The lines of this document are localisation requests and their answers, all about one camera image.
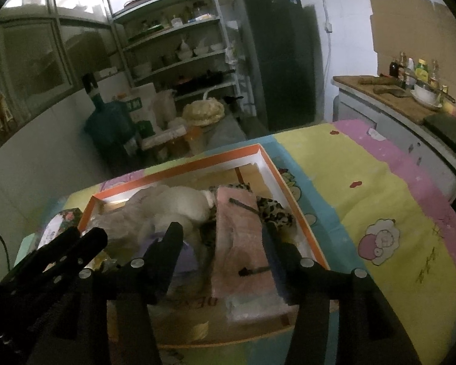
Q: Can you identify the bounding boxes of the white bowl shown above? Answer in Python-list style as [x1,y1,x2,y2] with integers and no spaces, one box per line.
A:
[410,84,443,107]

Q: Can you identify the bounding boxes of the dark gas stove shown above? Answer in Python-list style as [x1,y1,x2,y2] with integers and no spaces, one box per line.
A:
[423,114,456,137]

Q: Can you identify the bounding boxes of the pink soft package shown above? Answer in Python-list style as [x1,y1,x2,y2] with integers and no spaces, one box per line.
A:
[211,184,290,324]

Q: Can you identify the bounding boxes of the translucent plastic bucket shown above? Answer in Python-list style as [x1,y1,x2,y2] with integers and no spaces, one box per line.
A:
[152,89,177,128]

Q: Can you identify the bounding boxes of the yellow white packet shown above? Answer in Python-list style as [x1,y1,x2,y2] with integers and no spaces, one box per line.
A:
[93,256,116,274]

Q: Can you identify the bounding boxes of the floral cloth bag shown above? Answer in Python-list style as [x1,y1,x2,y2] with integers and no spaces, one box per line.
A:
[92,188,164,238]

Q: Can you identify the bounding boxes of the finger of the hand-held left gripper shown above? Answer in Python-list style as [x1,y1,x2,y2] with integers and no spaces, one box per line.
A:
[7,227,82,287]
[22,227,109,305]

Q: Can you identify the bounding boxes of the white carton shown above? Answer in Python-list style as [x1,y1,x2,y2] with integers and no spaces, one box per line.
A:
[123,84,158,139]

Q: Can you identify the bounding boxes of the kitchen cleaver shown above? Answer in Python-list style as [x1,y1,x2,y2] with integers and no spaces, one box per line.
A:
[373,85,413,99]

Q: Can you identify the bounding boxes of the black water jug pump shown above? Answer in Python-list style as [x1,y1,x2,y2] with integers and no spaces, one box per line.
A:
[82,73,101,103]

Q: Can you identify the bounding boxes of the black frying pan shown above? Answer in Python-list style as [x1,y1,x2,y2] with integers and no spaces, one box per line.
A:
[175,70,236,92]

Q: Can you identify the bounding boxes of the yellow lumpy bundle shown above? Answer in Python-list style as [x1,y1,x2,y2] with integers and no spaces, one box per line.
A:
[181,98,226,127]

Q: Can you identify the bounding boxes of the blue water jug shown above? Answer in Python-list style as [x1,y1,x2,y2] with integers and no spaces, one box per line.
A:
[84,99,137,168]

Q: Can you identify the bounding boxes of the shallow orange rim cardboard box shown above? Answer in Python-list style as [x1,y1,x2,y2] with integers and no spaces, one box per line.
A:
[78,144,330,346]

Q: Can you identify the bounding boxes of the leopard print cloth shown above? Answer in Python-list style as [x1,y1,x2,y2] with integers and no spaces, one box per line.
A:
[209,184,295,232]

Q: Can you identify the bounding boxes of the metal frame glass window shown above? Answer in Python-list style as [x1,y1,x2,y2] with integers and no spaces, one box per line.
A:
[0,0,116,156]

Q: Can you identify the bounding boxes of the row of condiment bottles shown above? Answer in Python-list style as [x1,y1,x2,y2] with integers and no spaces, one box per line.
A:
[388,51,450,92]

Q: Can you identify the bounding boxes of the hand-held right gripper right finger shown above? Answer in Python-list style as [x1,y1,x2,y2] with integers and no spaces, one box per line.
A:
[261,222,422,365]

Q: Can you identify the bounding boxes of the metal shelf rack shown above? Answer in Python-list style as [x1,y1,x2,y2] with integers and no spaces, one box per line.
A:
[110,0,244,111]

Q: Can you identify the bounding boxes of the dark refrigerator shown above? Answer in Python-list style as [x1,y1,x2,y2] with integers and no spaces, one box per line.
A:
[233,0,325,132]

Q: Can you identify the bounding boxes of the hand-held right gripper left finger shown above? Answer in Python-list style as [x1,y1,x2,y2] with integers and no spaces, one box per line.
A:
[26,221,185,365]

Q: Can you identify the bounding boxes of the large floral tissue pack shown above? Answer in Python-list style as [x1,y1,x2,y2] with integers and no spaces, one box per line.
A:
[38,207,85,252]

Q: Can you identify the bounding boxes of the kitchen counter cabinet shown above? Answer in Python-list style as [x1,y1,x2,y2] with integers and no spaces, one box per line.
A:
[332,74,456,202]

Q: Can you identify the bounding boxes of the white plush toy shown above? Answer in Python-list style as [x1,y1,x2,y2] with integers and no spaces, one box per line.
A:
[129,186,218,274]

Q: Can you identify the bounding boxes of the cardboard sheets on wall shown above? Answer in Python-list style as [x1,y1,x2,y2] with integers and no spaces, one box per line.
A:
[368,0,456,77]

